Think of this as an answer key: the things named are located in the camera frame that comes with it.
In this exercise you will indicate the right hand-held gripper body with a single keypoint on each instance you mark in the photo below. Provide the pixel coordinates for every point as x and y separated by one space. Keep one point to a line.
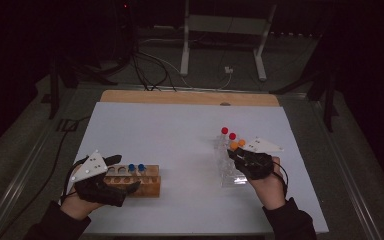
261 146

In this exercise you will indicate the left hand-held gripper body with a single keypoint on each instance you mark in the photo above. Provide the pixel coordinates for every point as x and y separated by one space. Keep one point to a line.
90 168

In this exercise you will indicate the clear acrylic test tube rack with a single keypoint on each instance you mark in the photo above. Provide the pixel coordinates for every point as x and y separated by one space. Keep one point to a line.
225 170

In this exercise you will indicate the wooden test tube rack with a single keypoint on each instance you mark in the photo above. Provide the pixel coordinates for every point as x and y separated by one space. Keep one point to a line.
151 190

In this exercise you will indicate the red capped test tube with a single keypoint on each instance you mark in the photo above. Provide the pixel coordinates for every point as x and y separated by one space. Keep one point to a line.
232 136
224 130

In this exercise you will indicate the person's left hand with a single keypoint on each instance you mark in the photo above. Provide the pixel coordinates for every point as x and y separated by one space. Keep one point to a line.
75 206

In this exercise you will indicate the person's right hand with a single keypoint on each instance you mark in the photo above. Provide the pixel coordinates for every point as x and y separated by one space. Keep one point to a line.
268 193

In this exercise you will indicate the white table sheet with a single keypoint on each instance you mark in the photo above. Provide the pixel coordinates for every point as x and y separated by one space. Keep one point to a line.
176 133

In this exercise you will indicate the black tripod stand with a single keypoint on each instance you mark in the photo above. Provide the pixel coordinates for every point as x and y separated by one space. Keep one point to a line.
54 90
328 106

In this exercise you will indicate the white plug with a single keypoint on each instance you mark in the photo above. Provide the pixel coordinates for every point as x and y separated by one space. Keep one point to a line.
228 70

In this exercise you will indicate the black device with red light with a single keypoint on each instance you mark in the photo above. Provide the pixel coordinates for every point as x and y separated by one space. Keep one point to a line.
125 20

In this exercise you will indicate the grey metal floor rail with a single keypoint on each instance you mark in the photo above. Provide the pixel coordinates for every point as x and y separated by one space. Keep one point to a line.
343 166
30 160

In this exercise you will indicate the white metal stand frame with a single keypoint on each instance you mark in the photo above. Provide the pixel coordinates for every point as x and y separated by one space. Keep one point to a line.
185 50

